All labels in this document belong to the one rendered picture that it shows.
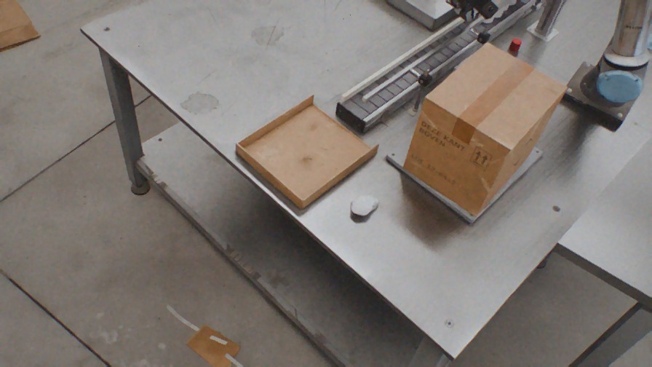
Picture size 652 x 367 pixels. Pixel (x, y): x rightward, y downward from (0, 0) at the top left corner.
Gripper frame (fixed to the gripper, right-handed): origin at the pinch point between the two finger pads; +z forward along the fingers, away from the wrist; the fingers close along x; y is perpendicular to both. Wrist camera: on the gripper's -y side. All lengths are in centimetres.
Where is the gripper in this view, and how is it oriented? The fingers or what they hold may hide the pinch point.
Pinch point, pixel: (471, 19)
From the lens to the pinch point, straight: 212.5
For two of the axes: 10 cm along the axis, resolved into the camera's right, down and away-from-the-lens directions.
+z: 2.7, 2.8, 9.2
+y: -7.1, -5.9, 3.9
